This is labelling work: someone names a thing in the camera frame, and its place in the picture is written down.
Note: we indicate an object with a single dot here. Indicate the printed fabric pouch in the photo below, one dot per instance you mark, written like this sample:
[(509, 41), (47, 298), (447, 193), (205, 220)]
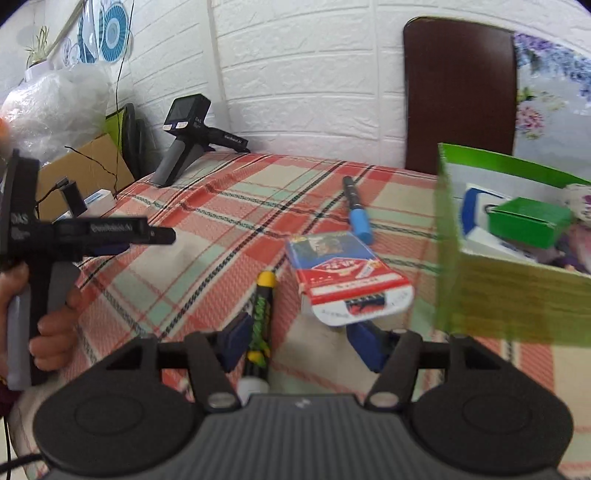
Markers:
[(577, 198)]

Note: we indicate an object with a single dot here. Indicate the red blue card pack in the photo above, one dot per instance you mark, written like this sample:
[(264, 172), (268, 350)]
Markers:
[(342, 281)]

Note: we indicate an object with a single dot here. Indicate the floral plastic bedding bag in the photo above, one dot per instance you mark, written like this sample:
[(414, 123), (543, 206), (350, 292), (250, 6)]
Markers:
[(553, 105)]

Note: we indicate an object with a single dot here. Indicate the white power strip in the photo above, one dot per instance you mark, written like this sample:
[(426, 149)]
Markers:
[(98, 204)]

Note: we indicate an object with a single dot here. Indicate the white blue HP box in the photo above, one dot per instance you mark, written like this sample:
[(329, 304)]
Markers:
[(485, 221)]

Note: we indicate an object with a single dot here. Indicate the green cardboard tray box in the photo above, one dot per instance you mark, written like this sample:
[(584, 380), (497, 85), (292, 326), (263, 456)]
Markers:
[(485, 288)]

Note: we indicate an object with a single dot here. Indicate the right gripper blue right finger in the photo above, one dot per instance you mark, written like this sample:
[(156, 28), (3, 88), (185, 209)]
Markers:
[(373, 345)]

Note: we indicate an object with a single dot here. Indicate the clear plastic bag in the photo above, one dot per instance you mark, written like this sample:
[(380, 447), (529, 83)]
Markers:
[(62, 108)]

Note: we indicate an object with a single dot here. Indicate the person's left hand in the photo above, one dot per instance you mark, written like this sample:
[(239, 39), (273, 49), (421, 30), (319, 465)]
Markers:
[(53, 348)]

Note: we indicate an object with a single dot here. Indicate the small brown cardboard box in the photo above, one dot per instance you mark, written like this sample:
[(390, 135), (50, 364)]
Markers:
[(97, 165)]

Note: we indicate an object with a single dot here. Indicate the small green carton box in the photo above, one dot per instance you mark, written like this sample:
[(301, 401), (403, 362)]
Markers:
[(529, 222)]

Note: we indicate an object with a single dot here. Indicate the blue capped black marker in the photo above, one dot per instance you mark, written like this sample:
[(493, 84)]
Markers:
[(358, 218)]

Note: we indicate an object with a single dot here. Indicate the black adapter block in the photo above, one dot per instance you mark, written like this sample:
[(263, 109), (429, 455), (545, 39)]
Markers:
[(73, 198)]

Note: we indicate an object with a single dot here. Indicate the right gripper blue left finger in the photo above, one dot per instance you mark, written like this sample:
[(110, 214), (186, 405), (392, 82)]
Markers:
[(233, 341)]

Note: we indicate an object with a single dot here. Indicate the blue round wall sticker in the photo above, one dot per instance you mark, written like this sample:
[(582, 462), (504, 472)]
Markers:
[(103, 31)]

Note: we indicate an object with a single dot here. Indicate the dark brown wooden headboard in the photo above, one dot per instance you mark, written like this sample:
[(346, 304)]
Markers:
[(460, 88)]

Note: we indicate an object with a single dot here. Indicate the spare handheld gripper device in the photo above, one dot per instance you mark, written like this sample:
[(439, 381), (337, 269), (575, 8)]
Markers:
[(185, 121)]

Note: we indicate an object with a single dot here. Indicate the yellow black flash color marker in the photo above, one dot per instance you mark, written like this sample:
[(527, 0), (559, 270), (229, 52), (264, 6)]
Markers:
[(255, 375)]

